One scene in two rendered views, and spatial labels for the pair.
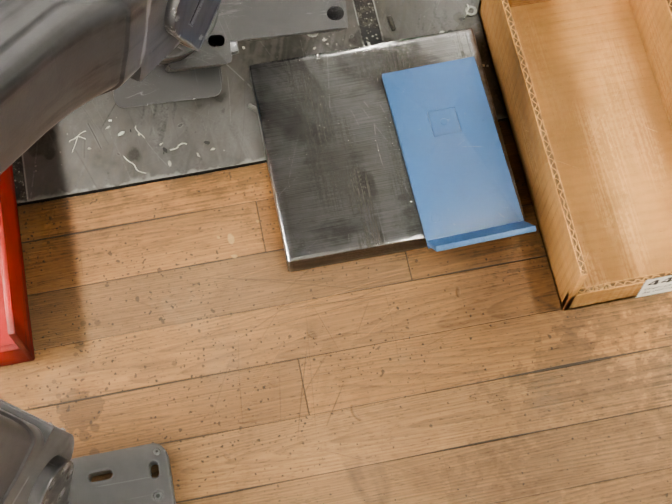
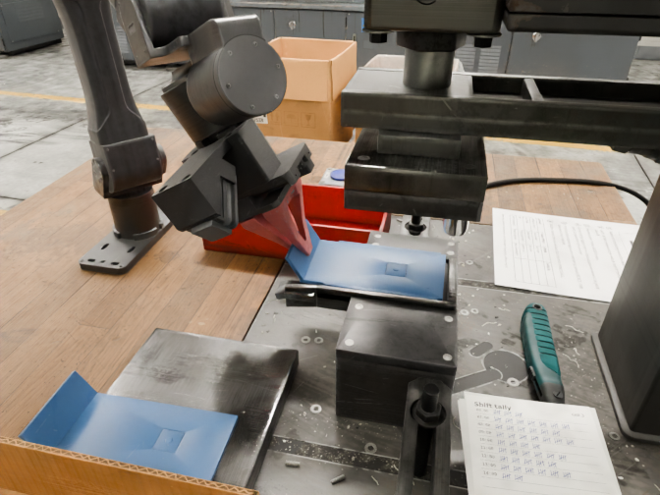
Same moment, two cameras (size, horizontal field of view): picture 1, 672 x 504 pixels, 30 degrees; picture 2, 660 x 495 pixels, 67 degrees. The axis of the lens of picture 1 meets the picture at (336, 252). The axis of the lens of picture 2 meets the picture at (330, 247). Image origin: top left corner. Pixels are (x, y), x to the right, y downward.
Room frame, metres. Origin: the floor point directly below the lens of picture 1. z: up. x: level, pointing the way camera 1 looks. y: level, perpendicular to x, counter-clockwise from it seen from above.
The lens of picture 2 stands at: (0.66, -0.26, 1.28)
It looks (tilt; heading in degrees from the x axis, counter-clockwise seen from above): 32 degrees down; 115
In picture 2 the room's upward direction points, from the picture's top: straight up
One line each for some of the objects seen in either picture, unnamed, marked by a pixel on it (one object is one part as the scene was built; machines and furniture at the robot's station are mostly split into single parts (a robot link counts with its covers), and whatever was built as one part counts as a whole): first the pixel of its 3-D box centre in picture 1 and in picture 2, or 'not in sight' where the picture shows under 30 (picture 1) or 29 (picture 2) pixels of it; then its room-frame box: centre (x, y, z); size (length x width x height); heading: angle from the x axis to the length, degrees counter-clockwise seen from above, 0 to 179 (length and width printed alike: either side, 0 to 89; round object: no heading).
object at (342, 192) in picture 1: (383, 146); (191, 408); (0.41, -0.03, 0.91); 0.17 x 0.16 x 0.02; 103
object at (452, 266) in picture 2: not in sight; (451, 288); (0.60, 0.16, 0.98); 0.07 x 0.01 x 0.03; 103
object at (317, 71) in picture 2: not in sight; (302, 99); (-0.74, 2.36, 0.43); 0.59 x 0.54 x 0.58; 99
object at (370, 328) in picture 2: not in sight; (405, 290); (0.56, 0.13, 0.98); 0.20 x 0.10 x 0.01; 103
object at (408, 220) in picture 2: not in sight; (415, 227); (0.52, 0.31, 0.95); 0.15 x 0.03 x 0.10; 103
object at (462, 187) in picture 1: (455, 149); (134, 426); (0.40, -0.08, 0.93); 0.15 x 0.07 x 0.03; 14
